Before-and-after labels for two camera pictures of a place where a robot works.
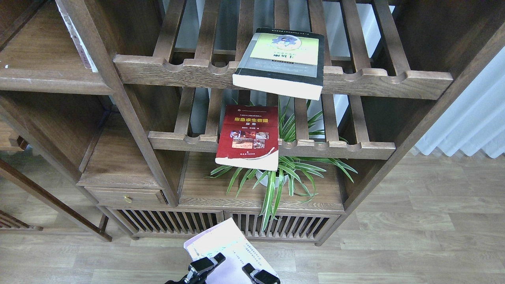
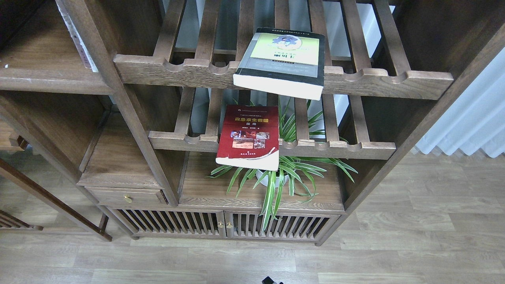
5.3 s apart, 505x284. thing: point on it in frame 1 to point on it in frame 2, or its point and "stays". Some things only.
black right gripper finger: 260,276 to 267,280
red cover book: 247,137 stays
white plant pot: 264,181 stays
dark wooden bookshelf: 248,120 stays
